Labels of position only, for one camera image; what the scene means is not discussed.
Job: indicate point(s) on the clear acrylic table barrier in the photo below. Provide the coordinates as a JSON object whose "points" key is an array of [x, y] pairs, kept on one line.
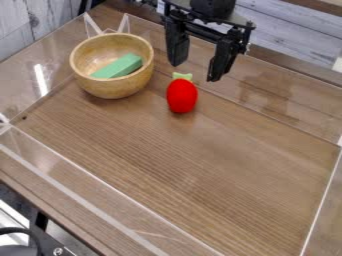
{"points": [[238, 179]]}

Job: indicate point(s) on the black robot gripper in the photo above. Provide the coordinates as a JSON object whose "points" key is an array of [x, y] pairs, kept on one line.
{"points": [[212, 20]]}

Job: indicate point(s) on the black metal table leg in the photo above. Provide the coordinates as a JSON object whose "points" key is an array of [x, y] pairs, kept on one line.
{"points": [[51, 246]]}

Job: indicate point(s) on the green rectangular block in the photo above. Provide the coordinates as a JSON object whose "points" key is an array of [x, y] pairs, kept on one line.
{"points": [[122, 67]]}

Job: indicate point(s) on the light brown wooden bowl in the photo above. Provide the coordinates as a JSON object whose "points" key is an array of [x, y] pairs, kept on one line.
{"points": [[101, 50]]}

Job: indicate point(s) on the red toy strawberry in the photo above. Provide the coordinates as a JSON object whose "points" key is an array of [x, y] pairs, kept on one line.
{"points": [[182, 93]]}

